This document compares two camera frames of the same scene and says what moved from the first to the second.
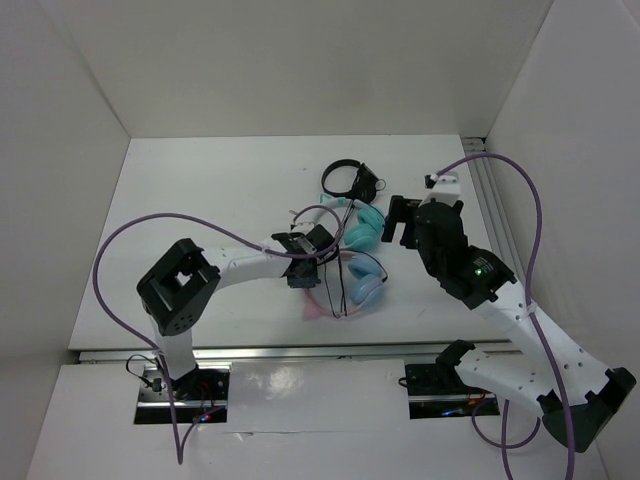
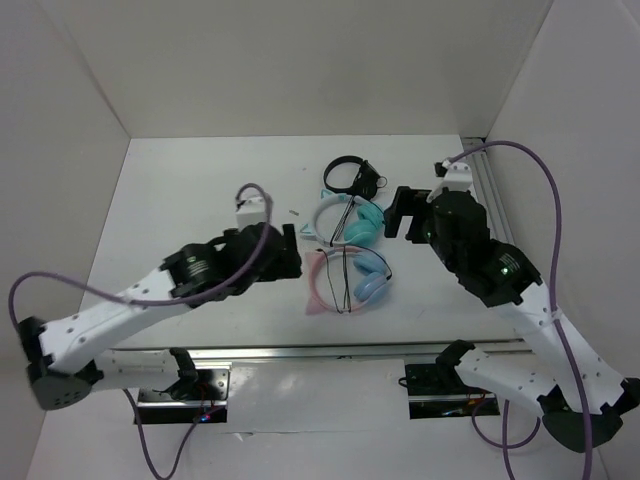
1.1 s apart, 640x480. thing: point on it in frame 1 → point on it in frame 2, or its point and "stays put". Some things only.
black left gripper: (313, 269) → (286, 263)
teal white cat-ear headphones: (365, 229) stays put
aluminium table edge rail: (382, 353) stays put
